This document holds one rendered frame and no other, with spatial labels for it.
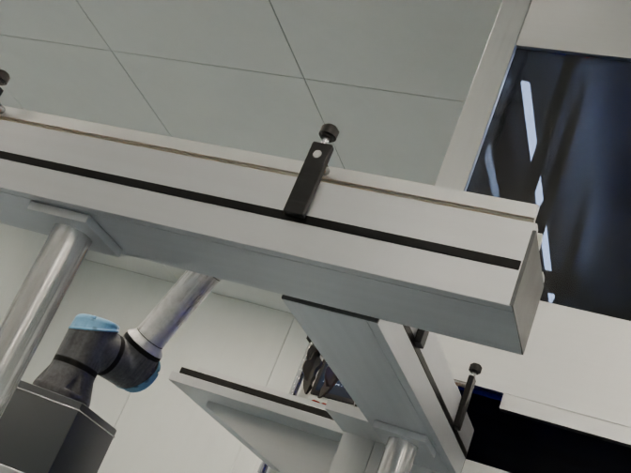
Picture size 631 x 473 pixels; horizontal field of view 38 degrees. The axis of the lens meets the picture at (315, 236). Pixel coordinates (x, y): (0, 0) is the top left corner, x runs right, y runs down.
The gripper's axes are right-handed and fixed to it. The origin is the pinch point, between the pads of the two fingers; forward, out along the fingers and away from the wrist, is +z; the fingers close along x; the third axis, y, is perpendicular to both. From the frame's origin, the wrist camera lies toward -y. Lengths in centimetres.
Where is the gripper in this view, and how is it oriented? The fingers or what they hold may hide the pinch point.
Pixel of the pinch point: (315, 391)
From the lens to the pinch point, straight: 199.8
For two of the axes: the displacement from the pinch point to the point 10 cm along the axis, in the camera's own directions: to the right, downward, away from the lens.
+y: -2.7, -4.8, -8.3
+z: -3.6, 8.6, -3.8
